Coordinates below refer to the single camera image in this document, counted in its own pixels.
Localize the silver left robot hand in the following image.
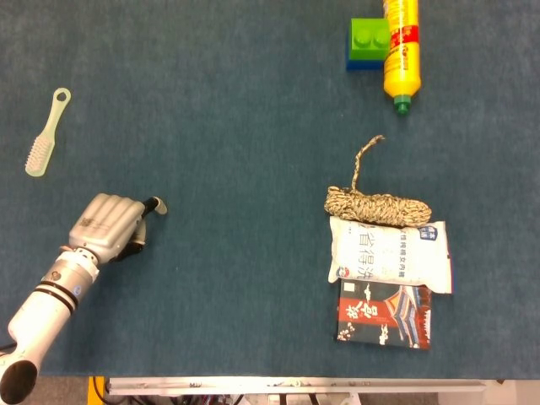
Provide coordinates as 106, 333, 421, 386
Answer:
67, 192, 168, 263

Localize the light green plastic brush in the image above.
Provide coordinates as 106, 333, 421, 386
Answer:
24, 87, 73, 178

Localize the white plastic package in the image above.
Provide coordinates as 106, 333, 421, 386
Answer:
327, 216, 453, 295

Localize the red and black booklet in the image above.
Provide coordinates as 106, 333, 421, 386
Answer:
336, 278, 434, 351

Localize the blue toy building block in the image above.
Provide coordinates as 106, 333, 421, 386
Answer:
346, 32, 386, 73

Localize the green toy building block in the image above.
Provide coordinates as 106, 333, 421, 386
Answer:
349, 17, 392, 62

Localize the yellow bottle with green cap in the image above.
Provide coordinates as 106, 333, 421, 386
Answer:
382, 0, 422, 116

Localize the aluminium frame rail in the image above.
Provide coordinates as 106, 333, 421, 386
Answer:
105, 376, 486, 396

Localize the coiled tan patterned rope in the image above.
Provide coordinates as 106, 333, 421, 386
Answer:
323, 134, 433, 230

